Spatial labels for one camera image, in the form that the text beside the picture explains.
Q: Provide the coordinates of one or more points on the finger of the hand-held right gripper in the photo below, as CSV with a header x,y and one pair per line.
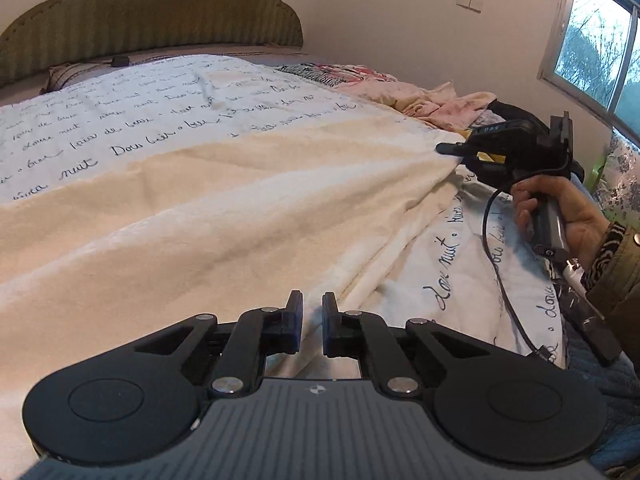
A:
x,y
455,148

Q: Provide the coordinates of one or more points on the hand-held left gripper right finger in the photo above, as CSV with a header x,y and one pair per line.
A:
x,y
330,325

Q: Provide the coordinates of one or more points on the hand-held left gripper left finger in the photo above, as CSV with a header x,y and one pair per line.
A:
x,y
295,322

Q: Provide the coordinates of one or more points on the cream blanket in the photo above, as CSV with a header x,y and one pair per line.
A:
x,y
225,220

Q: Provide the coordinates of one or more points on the person's right forearm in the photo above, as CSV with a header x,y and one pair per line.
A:
x,y
617,265

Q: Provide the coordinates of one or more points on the person's right hand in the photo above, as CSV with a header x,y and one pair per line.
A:
x,y
582,215

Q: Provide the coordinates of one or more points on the black garment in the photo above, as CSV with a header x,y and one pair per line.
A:
x,y
510,111

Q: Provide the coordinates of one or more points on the green plastic object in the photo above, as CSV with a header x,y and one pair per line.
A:
x,y
598,171

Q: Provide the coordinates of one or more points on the pink patterned clothes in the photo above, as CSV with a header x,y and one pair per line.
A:
x,y
400,95

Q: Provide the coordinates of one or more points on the floral cushion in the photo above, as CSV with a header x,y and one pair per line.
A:
x,y
622,175

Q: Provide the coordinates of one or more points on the window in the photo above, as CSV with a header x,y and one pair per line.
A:
x,y
595,45

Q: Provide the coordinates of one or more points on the blue quilted garment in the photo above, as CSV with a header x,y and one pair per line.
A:
x,y
607,390

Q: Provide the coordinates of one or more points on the white script-print bed cover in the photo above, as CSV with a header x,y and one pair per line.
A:
x,y
100,110

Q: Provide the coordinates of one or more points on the small black device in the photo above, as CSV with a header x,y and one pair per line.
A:
x,y
120,61

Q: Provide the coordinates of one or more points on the green padded headboard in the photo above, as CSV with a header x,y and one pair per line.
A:
x,y
150,15

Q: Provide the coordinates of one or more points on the striped pillow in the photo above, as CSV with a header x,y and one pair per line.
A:
x,y
62,77

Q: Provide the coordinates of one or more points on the white wall switch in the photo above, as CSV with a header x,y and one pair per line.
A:
x,y
469,2

